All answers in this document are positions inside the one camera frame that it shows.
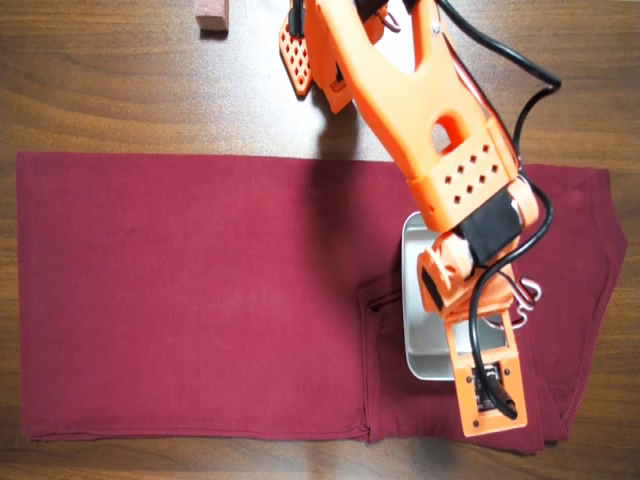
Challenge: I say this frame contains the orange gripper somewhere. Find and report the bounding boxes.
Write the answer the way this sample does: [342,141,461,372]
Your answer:
[417,233,516,324]

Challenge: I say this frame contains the rectangular metal tray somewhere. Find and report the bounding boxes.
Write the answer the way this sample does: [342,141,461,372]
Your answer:
[399,210,509,384]

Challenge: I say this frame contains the dark red cloth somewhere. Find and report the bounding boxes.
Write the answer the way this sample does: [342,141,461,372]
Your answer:
[15,151,630,455]

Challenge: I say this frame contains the pink sponge block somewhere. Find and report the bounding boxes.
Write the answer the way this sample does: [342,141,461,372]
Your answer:
[194,0,232,33]

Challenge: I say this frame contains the white and red servo wires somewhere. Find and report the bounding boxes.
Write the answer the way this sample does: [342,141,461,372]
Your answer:
[439,29,545,329]

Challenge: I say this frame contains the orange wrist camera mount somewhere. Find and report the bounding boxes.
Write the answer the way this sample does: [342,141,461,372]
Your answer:
[445,308,530,439]

